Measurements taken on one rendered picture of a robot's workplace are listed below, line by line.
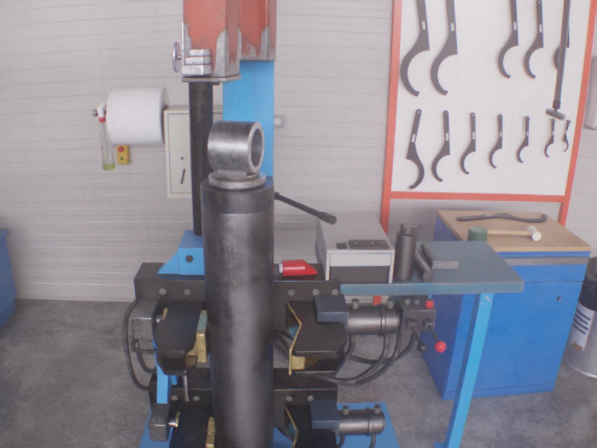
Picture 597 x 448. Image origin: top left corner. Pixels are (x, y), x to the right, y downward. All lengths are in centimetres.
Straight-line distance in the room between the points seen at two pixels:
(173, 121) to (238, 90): 55
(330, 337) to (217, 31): 96
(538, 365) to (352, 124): 192
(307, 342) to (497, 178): 255
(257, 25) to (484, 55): 233
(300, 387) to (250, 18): 135
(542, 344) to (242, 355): 194
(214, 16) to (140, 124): 117
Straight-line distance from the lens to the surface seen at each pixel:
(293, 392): 208
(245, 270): 151
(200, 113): 181
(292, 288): 183
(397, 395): 308
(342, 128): 353
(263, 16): 160
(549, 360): 322
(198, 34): 125
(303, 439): 197
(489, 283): 200
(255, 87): 186
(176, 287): 186
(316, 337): 165
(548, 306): 301
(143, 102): 234
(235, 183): 145
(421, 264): 197
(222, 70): 123
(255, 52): 160
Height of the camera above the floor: 187
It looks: 21 degrees down
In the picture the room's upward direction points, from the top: 1 degrees clockwise
